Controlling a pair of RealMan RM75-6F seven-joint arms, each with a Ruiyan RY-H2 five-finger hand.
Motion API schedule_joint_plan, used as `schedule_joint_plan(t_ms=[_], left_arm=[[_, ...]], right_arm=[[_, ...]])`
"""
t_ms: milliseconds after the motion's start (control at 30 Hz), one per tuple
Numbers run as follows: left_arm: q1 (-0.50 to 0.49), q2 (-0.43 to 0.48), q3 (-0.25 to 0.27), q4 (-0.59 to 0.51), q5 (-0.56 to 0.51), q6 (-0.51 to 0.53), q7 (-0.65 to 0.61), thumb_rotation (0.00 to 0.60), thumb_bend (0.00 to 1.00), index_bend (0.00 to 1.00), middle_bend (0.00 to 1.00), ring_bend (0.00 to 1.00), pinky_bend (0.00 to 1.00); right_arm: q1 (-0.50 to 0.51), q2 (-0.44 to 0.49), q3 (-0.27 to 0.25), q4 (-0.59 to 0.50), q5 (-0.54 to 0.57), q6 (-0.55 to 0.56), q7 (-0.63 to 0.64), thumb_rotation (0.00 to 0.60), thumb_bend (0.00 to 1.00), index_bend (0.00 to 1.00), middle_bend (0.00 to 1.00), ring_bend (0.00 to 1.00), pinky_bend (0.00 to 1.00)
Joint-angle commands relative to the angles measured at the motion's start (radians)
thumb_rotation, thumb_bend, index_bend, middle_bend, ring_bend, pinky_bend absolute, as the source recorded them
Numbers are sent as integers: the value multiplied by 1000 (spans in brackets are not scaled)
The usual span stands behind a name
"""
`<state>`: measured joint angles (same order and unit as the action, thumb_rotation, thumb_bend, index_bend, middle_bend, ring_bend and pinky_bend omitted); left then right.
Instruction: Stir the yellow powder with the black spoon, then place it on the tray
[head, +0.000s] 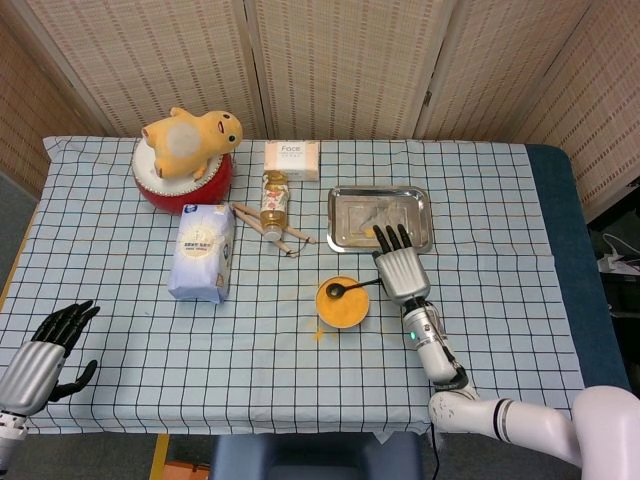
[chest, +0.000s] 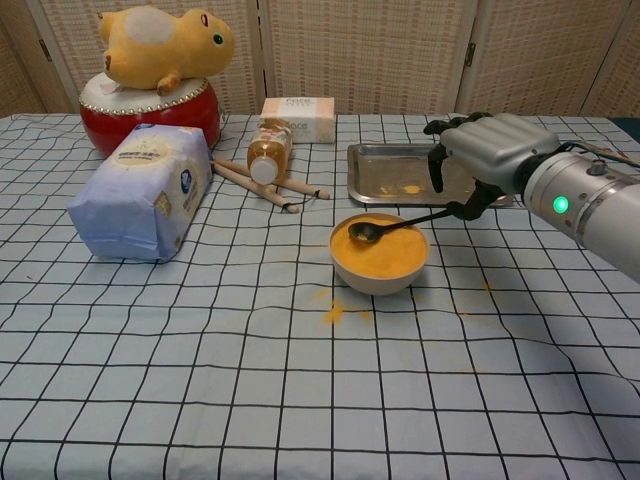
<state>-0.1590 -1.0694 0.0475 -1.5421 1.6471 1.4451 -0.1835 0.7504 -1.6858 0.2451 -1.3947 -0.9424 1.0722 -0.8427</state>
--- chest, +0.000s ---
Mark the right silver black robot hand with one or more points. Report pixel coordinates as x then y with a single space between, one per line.
495 150

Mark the black spoon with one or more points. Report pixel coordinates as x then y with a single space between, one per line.
362 231

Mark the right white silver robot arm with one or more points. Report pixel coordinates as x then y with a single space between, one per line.
590 200

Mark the stainless steel tray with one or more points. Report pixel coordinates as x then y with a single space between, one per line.
390 175

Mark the off-white bowl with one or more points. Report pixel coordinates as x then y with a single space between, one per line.
375 282

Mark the blue padded table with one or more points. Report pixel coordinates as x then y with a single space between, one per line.
629 124

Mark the yellow powder heap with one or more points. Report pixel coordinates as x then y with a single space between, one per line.
385 255

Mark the woven folding screen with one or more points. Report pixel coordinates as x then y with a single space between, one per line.
375 50

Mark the peach white face tissue box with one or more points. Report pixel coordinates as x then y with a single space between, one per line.
312 120

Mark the wooden drumstick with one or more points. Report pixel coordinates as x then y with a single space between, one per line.
300 187
245 182

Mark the amber drink bottle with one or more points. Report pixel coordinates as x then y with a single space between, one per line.
268 150

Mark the spilled yellow powder patch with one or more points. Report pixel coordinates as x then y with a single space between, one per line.
334 312

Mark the blue checked tablecloth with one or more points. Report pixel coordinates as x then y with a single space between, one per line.
250 390

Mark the yellow plush toy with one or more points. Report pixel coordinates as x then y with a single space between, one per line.
150 55

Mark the blue white tissue pack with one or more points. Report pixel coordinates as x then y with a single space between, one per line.
135 200

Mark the red drum with white skin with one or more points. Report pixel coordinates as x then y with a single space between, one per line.
102 125

